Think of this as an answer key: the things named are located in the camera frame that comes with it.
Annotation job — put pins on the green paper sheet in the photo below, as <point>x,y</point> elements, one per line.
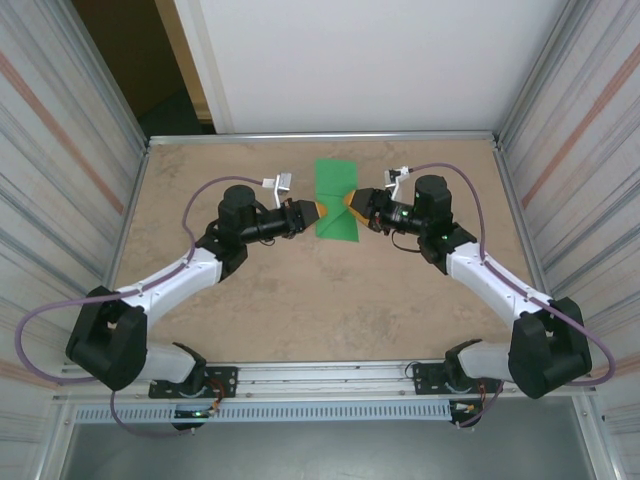
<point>335,172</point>

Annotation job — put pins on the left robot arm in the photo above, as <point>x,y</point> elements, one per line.
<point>107,340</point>

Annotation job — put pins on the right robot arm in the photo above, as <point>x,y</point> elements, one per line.
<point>545,350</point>

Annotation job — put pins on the small controller circuit board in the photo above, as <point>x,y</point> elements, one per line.
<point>192,413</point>
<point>465,409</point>

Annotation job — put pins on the thin aluminium frame rail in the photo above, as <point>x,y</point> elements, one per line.
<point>325,137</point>
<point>516,200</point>
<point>133,200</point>

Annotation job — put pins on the wide aluminium mounting rail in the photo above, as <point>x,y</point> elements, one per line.
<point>325,382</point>

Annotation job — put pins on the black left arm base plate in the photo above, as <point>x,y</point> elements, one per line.
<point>225,380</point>

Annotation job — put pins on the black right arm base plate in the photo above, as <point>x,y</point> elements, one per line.
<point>425,380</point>

